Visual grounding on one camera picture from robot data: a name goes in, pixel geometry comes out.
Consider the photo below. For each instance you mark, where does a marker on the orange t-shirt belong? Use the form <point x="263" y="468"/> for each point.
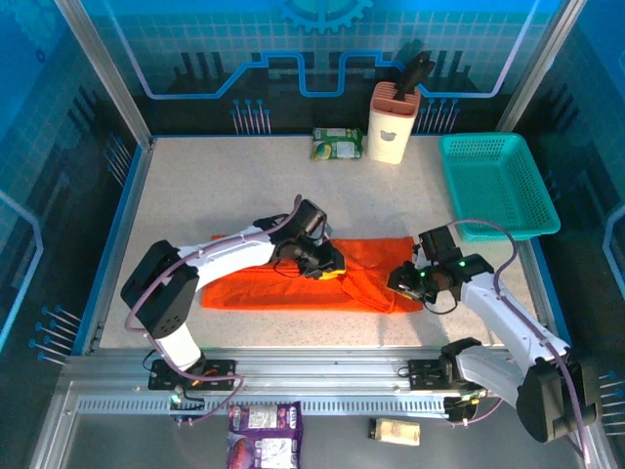
<point x="273" y="293"/>

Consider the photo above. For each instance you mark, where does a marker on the teal plastic basket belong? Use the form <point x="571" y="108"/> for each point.
<point x="493" y="185"/>

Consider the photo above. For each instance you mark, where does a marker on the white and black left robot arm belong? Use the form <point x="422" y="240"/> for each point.
<point x="229" y="254"/>

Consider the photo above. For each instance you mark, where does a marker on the aluminium rail frame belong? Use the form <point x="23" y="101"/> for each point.
<point x="317" y="371"/>

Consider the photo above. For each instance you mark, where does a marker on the small tan packet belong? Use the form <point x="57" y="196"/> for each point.
<point x="398" y="432"/>

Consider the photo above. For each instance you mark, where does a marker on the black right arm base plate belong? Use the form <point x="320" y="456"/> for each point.
<point x="422" y="373"/>

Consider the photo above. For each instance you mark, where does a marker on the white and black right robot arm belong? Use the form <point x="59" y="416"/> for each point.
<point x="503" y="312"/>

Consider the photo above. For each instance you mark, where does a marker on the aluminium frame post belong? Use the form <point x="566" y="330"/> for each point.
<point x="535" y="73"/>
<point x="107" y="73"/>

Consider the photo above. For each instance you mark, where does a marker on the cream knife block pink top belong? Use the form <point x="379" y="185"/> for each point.
<point x="388" y="141"/>

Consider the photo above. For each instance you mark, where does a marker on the purple snack bag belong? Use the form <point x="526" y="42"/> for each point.
<point x="266" y="439"/>

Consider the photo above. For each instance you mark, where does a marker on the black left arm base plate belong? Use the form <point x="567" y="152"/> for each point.
<point x="224" y="373"/>

